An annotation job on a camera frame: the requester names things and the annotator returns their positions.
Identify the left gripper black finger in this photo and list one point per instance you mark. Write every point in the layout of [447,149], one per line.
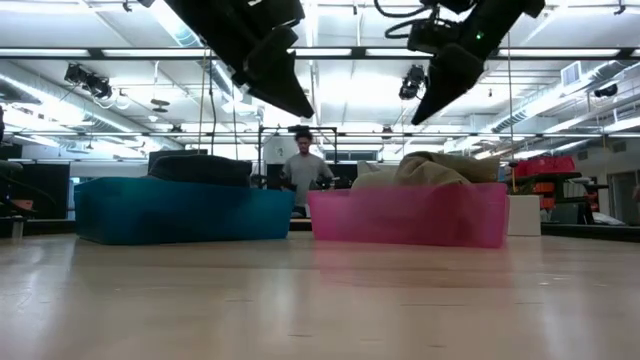
[277,75]

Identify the black aluminium table frame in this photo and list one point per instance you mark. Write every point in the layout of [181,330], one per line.
[590,231]

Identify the blue bucket hat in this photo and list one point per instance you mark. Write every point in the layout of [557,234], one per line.
[200,170]

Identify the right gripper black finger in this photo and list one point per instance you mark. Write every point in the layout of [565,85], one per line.
[450,75]

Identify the pink plastic bin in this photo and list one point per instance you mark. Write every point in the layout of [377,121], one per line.
[407,215]

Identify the black overhead camera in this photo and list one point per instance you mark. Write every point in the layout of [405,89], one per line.
[412,82]

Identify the person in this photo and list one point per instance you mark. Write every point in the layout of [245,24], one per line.
[302,172]

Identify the blue plastic bin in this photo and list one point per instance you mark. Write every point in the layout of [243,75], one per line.
[185,212]

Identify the beige bucket hat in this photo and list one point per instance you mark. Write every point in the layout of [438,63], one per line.
[372,179]
[445,170]

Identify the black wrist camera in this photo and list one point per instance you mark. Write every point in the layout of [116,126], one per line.
[432,36]

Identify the white cup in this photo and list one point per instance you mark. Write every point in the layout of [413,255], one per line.
[524,215]

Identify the red storage bins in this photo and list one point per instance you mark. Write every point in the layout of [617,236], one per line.
[545,166]

